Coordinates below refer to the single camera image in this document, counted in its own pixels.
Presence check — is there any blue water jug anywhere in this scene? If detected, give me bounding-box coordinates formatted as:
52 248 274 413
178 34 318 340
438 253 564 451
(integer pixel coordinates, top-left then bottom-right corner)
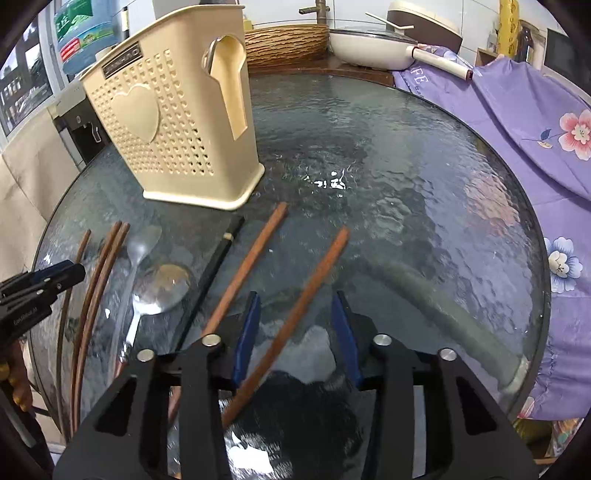
52 0 127 77

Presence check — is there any dark brown vase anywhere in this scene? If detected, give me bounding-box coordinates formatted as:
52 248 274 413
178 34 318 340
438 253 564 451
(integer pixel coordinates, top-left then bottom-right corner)
517 21 546 65

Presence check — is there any dark brown wooden chopstick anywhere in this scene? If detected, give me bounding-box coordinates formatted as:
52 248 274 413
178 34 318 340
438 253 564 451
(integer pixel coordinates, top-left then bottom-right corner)
69 222 123 435
55 229 92 437
73 223 131 435

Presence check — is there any person's left hand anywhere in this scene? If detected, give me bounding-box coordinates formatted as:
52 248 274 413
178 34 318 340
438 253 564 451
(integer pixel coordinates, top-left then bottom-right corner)
0 344 34 414

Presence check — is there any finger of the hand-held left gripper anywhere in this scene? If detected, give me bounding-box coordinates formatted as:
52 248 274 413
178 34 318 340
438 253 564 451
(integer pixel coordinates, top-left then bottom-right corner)
0 261 87 296
0 282 65 311

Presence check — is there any white and brown rice cooker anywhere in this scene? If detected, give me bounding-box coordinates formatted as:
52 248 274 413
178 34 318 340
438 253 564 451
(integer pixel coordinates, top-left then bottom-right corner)
385 0 462 54

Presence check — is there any yellow canister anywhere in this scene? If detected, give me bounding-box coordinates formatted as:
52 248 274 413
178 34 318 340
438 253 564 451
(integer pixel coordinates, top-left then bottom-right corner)
496 0 520 58

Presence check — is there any white microwave oven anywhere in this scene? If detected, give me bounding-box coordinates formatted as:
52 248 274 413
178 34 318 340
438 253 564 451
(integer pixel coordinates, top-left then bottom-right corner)
544 28 585 79

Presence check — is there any large stainless steel spoon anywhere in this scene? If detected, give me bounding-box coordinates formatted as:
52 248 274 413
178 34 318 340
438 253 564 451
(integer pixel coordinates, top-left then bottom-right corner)
117 263 192 365

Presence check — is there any black chopstick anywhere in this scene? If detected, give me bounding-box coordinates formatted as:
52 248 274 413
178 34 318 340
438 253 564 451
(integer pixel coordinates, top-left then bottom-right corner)
175 215 245 354

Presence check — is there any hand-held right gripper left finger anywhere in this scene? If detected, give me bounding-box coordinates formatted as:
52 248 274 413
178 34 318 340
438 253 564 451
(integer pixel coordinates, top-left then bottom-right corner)
53 291 262 480

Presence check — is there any brown cardboard sheet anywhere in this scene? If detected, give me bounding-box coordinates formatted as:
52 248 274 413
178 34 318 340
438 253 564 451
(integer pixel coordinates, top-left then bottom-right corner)
0 108 84 282

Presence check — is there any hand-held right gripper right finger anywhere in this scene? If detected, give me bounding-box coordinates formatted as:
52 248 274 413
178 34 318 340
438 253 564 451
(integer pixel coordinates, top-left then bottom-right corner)
331 291 541 480

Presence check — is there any reddish brown wooden chopstick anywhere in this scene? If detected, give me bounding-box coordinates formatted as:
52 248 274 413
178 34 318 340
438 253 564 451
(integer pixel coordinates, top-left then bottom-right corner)
167 202 289 428
222 226 350 428

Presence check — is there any white water dispenser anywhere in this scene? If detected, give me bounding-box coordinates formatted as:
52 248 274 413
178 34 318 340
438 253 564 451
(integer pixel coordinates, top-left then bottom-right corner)
48 80 114 169

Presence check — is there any brown wooden cabinet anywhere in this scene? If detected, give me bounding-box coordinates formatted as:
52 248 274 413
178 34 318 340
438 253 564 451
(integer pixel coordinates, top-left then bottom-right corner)
249 62 398 86

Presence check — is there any glass pan lid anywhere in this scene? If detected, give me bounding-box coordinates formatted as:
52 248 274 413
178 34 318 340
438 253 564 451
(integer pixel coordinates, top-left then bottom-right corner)
330 25 419 47

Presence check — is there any purple floral cloth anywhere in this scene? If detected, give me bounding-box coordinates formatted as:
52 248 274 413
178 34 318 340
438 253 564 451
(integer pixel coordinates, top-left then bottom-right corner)
392 44 591 432

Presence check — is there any white frying pan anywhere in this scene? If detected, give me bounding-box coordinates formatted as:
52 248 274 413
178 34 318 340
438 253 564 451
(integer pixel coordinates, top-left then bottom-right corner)
328 25 474 81

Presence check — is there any woven wicker basket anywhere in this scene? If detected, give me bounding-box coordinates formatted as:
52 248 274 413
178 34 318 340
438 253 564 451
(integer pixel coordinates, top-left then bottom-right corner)
243 24 331 68

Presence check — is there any white rice paddle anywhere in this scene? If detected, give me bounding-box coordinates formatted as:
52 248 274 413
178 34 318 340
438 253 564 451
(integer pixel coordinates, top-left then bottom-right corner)
366 11 416 31

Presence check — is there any grey metal table frame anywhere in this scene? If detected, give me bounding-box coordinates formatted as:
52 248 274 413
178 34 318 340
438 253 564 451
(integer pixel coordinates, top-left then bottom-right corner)
369 258 532 393

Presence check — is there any brass faucet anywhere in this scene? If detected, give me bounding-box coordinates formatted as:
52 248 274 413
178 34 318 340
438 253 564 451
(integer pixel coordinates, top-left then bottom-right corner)
299 0 329 26

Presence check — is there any beige perforated utensil holder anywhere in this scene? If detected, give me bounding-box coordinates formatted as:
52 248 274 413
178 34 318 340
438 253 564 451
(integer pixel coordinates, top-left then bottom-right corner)
78 8 266 212

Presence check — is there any window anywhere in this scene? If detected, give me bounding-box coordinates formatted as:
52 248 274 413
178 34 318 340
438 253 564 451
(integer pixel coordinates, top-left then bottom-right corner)
0 14 54 139

